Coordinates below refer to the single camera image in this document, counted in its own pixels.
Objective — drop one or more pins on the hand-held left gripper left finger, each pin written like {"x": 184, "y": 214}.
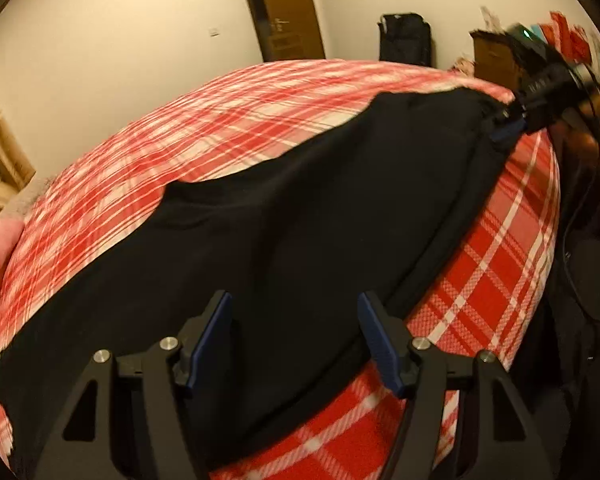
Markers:
{"x": 211, "y": 340}

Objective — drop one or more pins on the red patterned cloth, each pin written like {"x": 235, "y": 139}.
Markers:
{"x": 567, "y": 35}

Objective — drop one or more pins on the black pants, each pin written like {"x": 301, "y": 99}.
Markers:
{"x": 290, "y": 240}

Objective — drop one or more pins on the dark door frame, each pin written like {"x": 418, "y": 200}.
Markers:
{"x": 255, "y": 10}

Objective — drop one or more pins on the person's dark clothing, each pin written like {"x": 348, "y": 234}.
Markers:
{"x": 580, "y": 360}

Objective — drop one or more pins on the person's right hand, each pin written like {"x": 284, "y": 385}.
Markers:
{"x": 587, "y": 145}

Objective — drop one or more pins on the red plaid blanket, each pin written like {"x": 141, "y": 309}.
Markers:
{"x": 220, "y": 115}

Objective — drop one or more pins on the brown wooden door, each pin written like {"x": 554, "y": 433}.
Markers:
{"x": 290, "y": 10}

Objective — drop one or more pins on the black bag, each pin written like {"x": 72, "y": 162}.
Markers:
{"x": 405, "y": 39}

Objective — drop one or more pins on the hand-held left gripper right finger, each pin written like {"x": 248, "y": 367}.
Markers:
{"x": 380, "y": 345}

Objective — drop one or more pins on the cream wooden headboard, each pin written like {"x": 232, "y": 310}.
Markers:
{"x": 0, "y": 135}

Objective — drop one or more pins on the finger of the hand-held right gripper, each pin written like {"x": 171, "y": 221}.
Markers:
{"x": 507, "y": 131}

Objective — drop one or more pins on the cardboard box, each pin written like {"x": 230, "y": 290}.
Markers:
{"x": 495, "y": 57}

